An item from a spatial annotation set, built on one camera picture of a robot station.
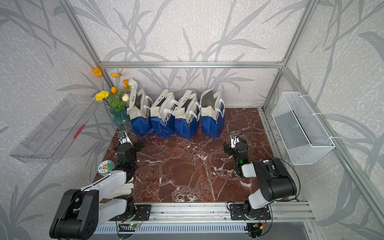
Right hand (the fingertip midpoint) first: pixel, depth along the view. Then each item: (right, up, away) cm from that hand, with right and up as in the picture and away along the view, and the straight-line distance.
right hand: (234, 138), depth 94 cm
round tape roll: (-73, -14, -13) cm, 76 cm away
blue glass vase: (-74, +12, +5) cm, 75 cm away
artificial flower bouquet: (-74, +24, -2) cm, 78 cm away
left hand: (-62, +2, -8) cm, 63 cm away
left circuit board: (-53, -38, -24) cm, 69 cm away
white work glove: (-62, -26, -13) cm, 69 cm away
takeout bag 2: (-44, +15, -6) cm, 47 cm away
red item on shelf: (-77, +7, -26) cm, 82 cm away
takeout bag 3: (-30, +14, -3) cm, 33 cm away
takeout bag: (-58, +17, -7) cm, 60 cm away
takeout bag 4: (-15, +19, -10) cm, 26 cm away
